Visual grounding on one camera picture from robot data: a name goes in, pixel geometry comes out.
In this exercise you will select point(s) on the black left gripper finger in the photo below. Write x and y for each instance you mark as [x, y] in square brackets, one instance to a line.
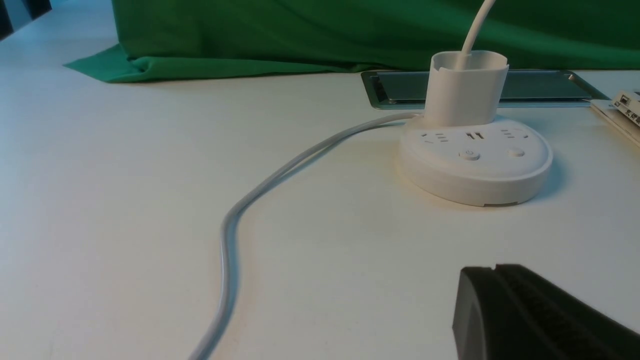
[511, 313]

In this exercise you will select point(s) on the white top book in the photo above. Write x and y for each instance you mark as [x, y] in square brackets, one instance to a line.
[622, 113]

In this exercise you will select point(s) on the green backdrop cloth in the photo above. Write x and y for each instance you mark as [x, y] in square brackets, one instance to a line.
[165, 40]

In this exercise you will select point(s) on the white desk lamp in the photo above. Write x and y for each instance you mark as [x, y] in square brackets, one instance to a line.
[459, 149]

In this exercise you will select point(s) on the metal desk cable tray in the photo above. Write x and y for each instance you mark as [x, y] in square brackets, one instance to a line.
[523, 88]

